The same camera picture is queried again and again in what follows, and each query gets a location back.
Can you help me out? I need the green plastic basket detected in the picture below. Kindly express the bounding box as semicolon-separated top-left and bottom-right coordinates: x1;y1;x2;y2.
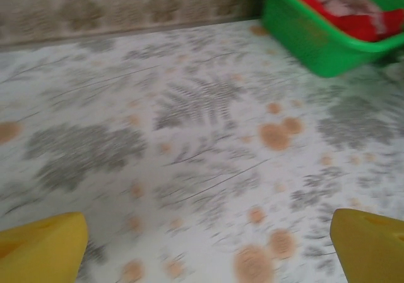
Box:
260;0;404;78

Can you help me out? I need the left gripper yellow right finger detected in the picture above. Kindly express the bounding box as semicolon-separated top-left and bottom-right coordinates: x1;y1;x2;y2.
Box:
330;208;404;283

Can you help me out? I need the pink t-shirt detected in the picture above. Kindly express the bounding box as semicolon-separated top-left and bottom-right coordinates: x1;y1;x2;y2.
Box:
315;0;388;22

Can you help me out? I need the red t-shirt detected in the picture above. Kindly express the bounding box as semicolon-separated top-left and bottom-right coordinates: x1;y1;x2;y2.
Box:
270;0;404;43

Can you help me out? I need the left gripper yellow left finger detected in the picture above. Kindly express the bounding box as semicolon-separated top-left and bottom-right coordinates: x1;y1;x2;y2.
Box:
0;212;88;283

